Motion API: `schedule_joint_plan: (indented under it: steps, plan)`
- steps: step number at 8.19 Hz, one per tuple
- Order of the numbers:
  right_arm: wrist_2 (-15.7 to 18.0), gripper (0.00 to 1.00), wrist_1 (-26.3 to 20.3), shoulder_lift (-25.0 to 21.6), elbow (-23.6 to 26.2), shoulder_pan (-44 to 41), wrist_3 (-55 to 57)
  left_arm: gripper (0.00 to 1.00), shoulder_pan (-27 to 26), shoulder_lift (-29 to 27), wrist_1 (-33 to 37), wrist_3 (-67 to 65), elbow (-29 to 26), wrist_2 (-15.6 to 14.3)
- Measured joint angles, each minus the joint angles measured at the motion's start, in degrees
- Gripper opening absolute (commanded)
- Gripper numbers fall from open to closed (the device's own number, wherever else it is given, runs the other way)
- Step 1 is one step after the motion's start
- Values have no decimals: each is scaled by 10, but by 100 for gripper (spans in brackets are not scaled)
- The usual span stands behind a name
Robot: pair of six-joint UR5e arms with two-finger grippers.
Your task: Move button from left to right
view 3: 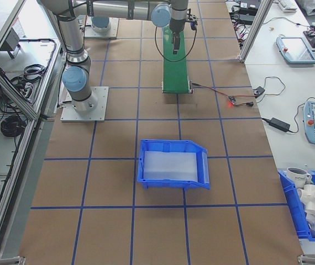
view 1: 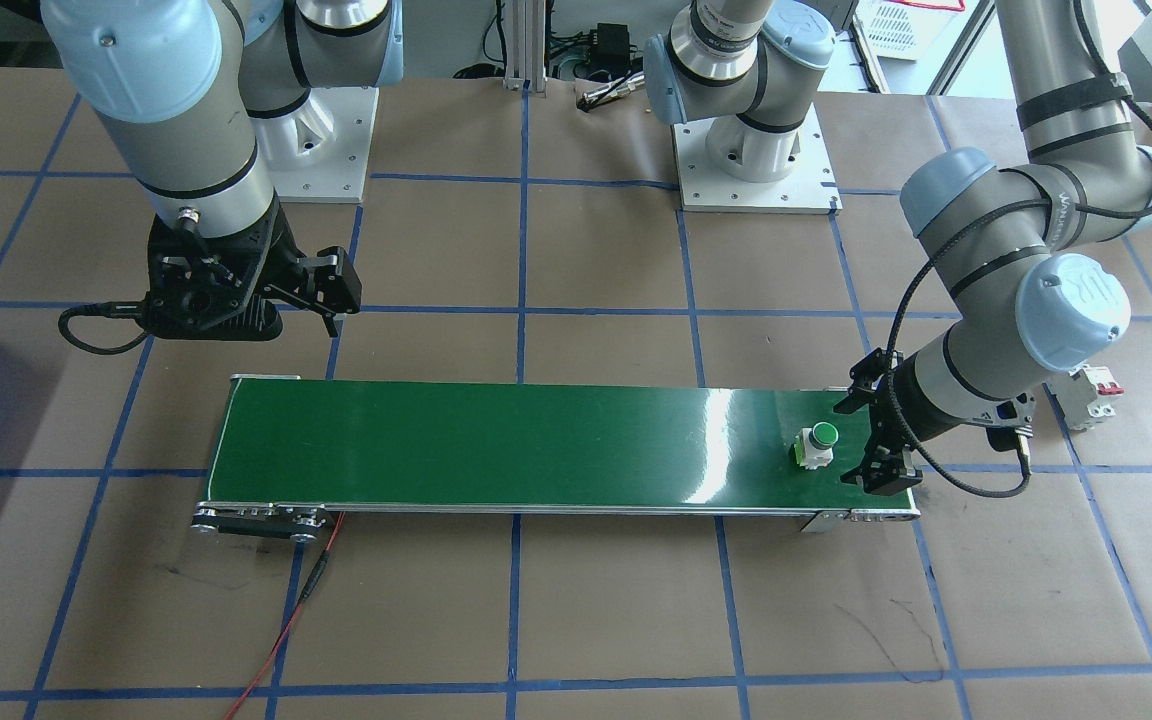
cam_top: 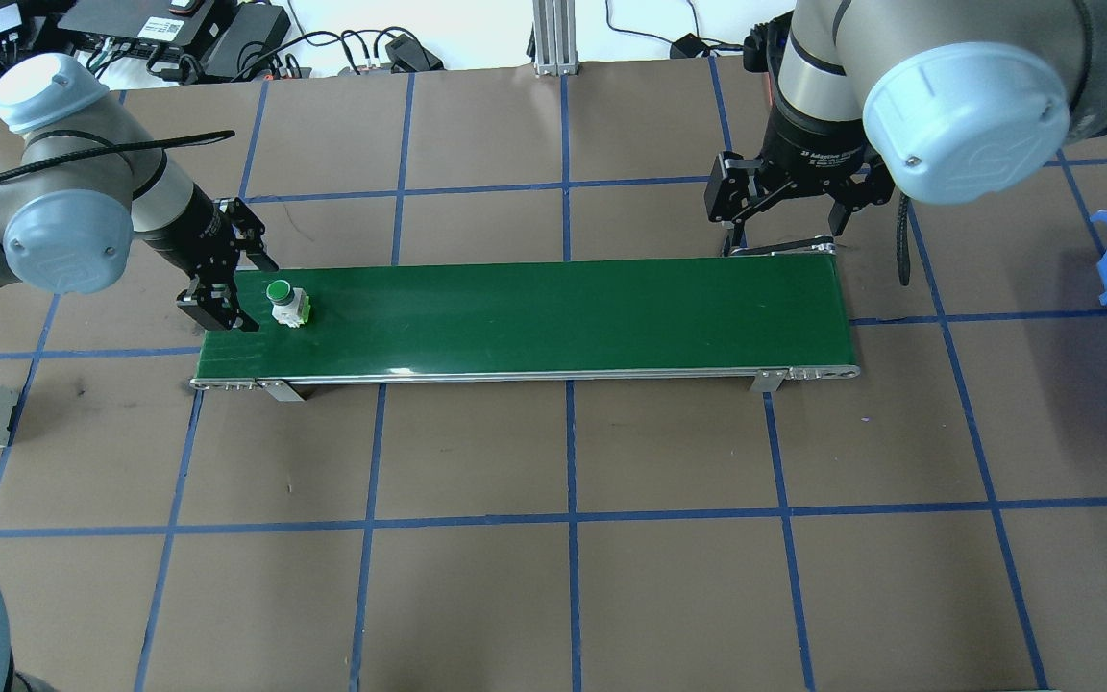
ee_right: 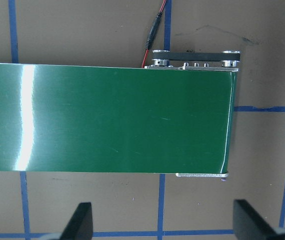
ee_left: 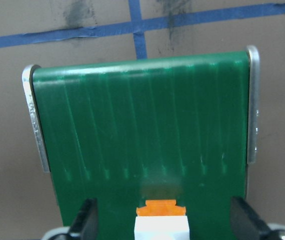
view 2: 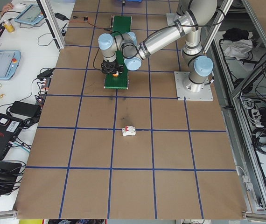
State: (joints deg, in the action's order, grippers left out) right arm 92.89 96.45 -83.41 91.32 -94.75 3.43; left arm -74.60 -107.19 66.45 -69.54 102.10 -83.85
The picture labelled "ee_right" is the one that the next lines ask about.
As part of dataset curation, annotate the green belt conveyor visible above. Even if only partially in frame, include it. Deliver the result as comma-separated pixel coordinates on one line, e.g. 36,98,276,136
0,49,242,179

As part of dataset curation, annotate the red black conveyor wire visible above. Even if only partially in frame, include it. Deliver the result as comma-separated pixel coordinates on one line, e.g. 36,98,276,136
141,0,168,68

